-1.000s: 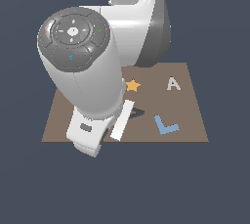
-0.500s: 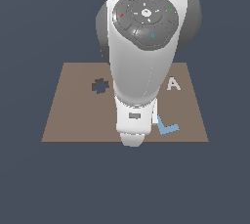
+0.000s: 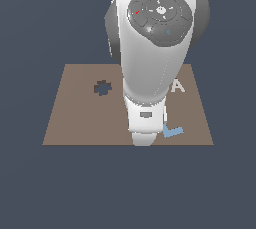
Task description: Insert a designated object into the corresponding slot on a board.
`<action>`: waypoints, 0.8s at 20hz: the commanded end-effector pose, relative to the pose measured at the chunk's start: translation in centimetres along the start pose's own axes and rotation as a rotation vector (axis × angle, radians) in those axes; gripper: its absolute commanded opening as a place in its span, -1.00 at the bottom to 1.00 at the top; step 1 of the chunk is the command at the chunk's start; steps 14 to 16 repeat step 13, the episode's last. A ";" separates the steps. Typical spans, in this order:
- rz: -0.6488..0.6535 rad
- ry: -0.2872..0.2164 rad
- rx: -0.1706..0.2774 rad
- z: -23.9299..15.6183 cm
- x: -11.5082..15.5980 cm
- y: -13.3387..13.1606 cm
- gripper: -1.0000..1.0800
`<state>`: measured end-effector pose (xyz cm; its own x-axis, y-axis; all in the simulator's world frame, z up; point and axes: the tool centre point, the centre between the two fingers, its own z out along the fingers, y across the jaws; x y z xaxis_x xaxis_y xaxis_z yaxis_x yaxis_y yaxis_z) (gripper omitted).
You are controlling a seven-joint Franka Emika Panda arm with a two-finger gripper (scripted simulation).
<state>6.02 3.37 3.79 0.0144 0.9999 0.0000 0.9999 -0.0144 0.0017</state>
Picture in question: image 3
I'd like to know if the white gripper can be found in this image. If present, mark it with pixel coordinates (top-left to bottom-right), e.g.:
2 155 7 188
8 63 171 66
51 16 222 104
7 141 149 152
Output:
123 94 168 147

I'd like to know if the brown slotted board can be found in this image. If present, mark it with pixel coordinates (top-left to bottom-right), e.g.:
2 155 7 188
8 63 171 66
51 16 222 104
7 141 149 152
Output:
42 63 215 147

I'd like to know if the light blue L-shaped block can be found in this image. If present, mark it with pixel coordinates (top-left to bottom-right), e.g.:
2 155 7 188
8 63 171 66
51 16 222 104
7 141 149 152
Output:
162 122 185 139

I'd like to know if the white letter A block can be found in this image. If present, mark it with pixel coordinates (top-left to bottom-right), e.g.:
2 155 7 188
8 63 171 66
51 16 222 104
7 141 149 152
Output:
170 78 186 94

